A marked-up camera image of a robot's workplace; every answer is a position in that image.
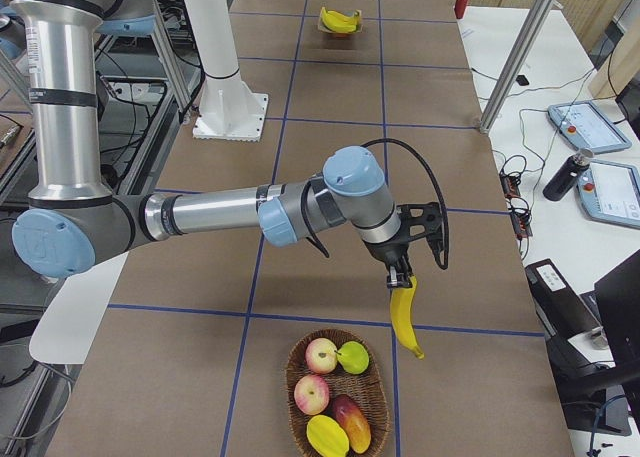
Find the far black cable hub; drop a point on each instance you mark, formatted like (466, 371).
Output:
(510, 186)

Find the wicker basket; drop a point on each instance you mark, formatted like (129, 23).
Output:
(365, 389)

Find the black monitor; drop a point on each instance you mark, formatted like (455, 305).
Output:
(617, 299)

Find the far teach pendant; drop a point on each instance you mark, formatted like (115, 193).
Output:
(584, 125)

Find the aluminium frame post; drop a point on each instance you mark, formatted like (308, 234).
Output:
(524, 41)

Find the black cable hub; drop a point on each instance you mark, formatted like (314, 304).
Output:
(510, 186)
(520, 220)

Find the green pear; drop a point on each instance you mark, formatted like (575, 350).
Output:
(353, 357)

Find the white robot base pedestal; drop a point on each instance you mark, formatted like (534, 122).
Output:
(228, 109)

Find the red apple lower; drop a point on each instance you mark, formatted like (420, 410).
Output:
(312, 394)

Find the near black cable hub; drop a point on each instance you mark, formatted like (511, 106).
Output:
(520, 220)

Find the grey square plate orange rim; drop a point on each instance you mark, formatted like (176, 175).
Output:
(354, 20)

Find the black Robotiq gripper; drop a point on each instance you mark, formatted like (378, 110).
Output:
(391, 253)

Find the black water bottle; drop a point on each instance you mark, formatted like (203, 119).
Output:
(567, 175)

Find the black printer box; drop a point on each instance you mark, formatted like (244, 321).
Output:
(571, 321)

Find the red yellow mango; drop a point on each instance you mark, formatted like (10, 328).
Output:
(352, 420)

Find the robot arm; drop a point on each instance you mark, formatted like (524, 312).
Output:
(75, 221)

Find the near teach pendant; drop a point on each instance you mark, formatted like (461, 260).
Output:
(609, 193)

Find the red apple upper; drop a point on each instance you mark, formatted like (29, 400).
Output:
(321, 356)

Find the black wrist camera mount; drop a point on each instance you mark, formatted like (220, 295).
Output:
(428, 221)

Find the red apple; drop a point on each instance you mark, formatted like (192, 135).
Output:
(321, 356)
(312, 394)

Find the teach pendant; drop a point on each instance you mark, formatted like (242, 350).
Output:
(609, 193)
(584, 125)

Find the small black box device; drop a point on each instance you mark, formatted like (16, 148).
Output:
(522, 80)

